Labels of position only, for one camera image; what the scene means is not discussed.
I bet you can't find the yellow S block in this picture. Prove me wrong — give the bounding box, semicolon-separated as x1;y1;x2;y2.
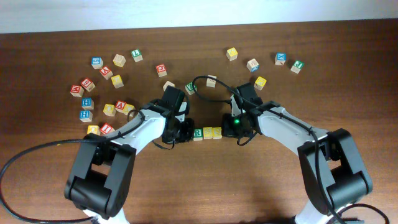
203;127;213;139
212;127;222;139

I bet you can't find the green R block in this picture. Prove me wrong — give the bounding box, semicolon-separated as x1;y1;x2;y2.
193;129;203;141

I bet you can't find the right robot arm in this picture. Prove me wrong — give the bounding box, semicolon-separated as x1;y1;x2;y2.
222;83;373;223

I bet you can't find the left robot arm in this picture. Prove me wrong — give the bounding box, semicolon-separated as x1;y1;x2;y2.
64;86;194;223

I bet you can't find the green Z block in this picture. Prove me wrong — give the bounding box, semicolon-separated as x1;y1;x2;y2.
185;82;197;95

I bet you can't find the plain wooden block centre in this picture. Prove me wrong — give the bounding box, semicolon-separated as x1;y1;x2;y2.
163;81;175;91

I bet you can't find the wooden picture block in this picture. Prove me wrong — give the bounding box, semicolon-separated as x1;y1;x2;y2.
206;75;216;88

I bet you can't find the yellow block beside A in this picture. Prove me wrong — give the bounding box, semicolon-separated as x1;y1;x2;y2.
123;104;135;115

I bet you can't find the red A block lower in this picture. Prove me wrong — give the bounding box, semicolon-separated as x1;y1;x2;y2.
114;100;126;113

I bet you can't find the red a block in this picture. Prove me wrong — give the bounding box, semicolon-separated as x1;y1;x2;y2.
99;66;113;80
114;100;126;113

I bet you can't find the wooden block blue side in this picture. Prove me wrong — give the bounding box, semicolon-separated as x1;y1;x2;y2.
246;58;259;72

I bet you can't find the red Q block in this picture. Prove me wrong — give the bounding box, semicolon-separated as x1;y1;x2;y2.
155;64;167;77

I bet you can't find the yellow block mid left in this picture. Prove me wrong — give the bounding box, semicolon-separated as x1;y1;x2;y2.
103;104;116;116

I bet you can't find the red I block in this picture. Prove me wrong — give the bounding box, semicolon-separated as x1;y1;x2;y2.
100;123;115;135

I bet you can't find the yellow block top right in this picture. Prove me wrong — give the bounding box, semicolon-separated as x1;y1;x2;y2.
226;47;238;61

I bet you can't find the yellow block upper left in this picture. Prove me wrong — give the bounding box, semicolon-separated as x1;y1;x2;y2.
111;75;124;88

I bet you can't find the blue X block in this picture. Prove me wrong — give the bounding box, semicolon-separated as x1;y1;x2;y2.
274;52;287;65

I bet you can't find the yellow block bottom left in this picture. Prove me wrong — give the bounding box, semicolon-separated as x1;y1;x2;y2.
87;125;101;136

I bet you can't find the green J block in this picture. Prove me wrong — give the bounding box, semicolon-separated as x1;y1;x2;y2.
290;60;305;74

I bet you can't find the green L block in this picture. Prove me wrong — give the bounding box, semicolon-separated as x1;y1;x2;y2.
131;49;143;62

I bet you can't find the plain wooden block top-left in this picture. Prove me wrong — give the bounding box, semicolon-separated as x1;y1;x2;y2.
113;54;126;68

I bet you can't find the red A block upper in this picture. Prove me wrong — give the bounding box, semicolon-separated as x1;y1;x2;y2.
99;66;113;80

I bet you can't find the blue H block lower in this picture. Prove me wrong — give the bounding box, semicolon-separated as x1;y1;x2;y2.
79;110;93;122

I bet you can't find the blue h block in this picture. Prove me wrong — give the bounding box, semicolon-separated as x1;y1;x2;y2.
81;98;94;110
79;110;93;122

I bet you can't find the blue H block upper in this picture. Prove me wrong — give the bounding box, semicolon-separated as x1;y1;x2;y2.
81;98;94;110

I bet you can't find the red 9 block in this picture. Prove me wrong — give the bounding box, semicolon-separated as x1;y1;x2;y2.
81;78;95;91

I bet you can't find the blue 5 block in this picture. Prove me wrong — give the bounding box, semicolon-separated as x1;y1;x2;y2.
91;57;103;70

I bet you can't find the red M block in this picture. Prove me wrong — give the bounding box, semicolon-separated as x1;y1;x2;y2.
70;85;84;97

